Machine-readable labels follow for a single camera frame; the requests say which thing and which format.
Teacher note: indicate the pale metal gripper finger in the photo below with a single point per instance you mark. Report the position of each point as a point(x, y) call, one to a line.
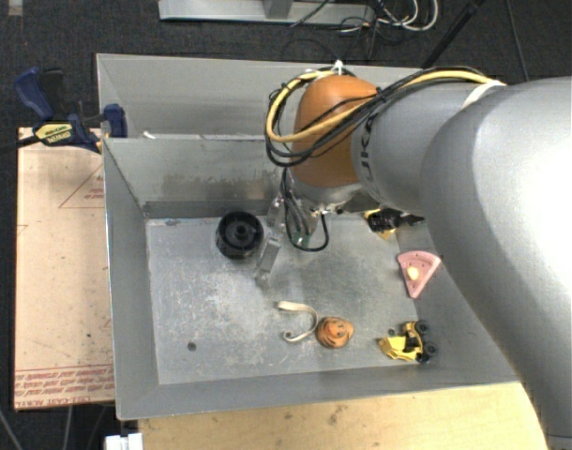
point(274, 213)
point(268, 260)

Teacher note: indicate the black ribbed round knob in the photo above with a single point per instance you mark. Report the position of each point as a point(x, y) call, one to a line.
point(239, 235)

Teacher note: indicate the grey metal bin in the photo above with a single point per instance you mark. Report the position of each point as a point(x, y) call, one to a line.
point(211, 298)

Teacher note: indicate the beige rubber band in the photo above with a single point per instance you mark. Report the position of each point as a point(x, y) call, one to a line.
point(309, 319)

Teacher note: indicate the yellow flat toy piece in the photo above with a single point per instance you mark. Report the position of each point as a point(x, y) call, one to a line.
point(386, 234)

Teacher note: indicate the orange tiger toy head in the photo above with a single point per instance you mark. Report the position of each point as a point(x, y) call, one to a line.
point(334, 332)

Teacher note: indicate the pink triangular toy slice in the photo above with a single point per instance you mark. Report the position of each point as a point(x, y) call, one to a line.
point(417, 270)

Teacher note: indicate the yellow toy car black wheels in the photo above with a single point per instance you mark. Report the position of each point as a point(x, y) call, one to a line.
point(402, 345)

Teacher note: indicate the brown cardboard board red print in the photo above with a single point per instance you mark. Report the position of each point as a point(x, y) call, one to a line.
point(61, 274)

